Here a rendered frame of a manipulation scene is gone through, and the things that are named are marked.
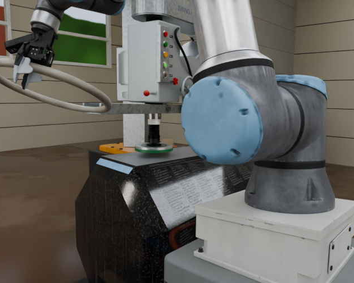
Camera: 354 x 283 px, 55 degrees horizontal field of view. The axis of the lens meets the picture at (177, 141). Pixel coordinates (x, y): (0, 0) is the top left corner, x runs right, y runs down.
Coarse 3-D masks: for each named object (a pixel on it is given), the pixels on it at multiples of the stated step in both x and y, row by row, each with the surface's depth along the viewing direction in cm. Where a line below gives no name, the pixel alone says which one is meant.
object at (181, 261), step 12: (180, 252) 76; (192, 252) 76; (168, 264) 74; (180, 264) 72; (192, 264) 71; (204, 264) 71; (348, 264) 72; (168, 276) 74; (180, 276) 72; (192, 276) 70; (204, 276) 68; (216, 276) 66; (228, 276) 66; (240, 276) 66; (336, 276) 67; (348, 276) 67
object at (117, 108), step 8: (88, 104) 158; (96, 104) 162; (104, 104) 151; (112, 104) 156; (120, 104) 160; (128, 104) 164; (136, 104) 169; (144, 104) 174; (152, 104) 180; (160, 104) 185; (168, 104) 191; (176, 104) 198; (88, 112) 155; (112, 112) 156; (120, 112) 160; (128, 112) 165; (136, 112) 170; (144, 112) 175; (152, 112) 180; (160, 112) 186; (168, 112) 192; (176, 112) 199
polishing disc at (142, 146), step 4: (136, 144) 195; (140, 144) 195; (144, 144) 195; (164, 144) 196; (168, 144) 196; (140, 148) 185; (144, 148) 184; (148, 148) 183; (152, 148) 183; (156, 148) 183; (160, 148) 184; (164, 148) 185; (168, 148) 187
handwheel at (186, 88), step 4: (188, 76) 187; (184, 80) 185; (192, 80) 192; (184, 84) 185; (192, 84) 192; (180, 88) 192; (184, 88) 191; (188, 88) 188; (188, 92) 189; (184, 96) 186
